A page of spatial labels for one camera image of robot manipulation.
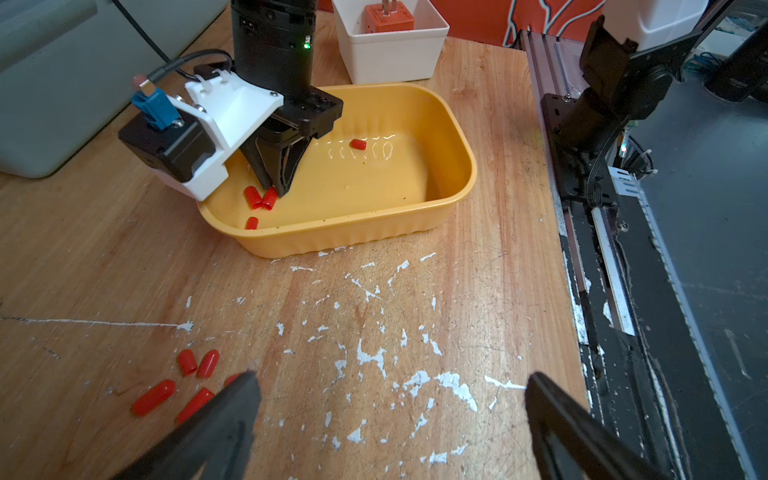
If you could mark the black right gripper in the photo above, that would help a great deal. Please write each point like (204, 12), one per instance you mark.
(273, 54)

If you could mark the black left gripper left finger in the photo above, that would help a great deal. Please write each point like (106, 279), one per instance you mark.
(215, 443)

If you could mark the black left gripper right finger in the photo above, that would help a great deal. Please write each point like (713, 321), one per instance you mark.
(568, 443)

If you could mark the red screw protection sleeve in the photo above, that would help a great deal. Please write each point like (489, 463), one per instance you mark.
(269, 199)
(208, 364)
(253, 197)
(187, 362)
(358, 144)
(203, 397)
(252, 223)
(231, 379)
(154, 397)

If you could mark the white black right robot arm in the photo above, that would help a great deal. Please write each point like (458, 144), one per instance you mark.
(628, 60)

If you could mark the orange block in white box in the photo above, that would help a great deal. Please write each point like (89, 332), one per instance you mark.
(388, 16)

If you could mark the small white plastic box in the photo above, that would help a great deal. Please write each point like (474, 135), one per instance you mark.
(401, 56)

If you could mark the grey plastic storage box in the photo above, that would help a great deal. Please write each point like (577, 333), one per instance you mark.
(67, 69)

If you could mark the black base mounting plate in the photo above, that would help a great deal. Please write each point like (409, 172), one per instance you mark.
(649, 376)

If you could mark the yellow plastic tray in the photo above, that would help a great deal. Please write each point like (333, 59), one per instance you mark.
(417, 166)

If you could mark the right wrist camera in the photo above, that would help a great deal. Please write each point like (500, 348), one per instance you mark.
(187, 144)

